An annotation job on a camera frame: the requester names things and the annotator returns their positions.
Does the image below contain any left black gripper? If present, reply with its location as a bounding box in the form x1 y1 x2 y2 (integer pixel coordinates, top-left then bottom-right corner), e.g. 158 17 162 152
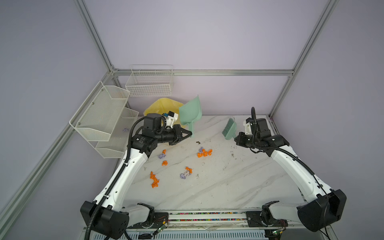
154 124 192 146

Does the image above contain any green plastic dustpan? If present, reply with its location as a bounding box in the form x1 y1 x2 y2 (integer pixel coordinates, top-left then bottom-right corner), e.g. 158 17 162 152
179 96 202 134

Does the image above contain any green hand brush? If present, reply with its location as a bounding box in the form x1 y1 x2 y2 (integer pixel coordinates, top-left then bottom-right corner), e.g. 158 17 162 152
222 118 237 140

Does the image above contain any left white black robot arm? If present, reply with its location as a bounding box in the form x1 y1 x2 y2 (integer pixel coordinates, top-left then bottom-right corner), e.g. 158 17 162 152
81 112 192 240

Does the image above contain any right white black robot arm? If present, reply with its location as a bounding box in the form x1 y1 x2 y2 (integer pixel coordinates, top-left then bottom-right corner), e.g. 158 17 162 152
234 108 347 232

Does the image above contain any orange scrap cluster centre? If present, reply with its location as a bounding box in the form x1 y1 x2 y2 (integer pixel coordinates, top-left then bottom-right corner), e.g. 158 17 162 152
197 147 213 158

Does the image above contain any purple white orange scrap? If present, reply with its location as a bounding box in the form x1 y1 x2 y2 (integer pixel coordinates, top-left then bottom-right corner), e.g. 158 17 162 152
180 167 193 180

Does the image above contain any bin with yellow bag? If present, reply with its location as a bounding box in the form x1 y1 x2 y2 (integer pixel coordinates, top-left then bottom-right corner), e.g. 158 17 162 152
144 98 184 116

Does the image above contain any orange scrap near left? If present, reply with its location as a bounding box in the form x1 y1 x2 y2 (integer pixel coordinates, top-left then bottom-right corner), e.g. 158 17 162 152
150 172 160 188

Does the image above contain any white mesh two-tier shelf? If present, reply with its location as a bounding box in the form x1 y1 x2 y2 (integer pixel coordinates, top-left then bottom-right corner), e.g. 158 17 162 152
69 82 139 159

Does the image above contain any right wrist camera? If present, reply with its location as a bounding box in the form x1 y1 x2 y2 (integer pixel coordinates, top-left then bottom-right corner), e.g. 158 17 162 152
244 121 252 135

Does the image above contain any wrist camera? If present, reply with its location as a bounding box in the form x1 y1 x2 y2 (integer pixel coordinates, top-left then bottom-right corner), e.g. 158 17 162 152
244 121 252 135
163 111 179 129

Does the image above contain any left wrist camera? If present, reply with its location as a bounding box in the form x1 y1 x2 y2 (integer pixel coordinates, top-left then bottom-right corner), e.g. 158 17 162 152
163 111 179 129

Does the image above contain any white wire basket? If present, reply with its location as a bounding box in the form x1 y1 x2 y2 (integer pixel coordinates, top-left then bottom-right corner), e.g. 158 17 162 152
125 65 174 97

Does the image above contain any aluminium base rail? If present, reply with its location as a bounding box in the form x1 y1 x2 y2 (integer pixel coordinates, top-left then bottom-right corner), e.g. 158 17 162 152
120 209 337 240

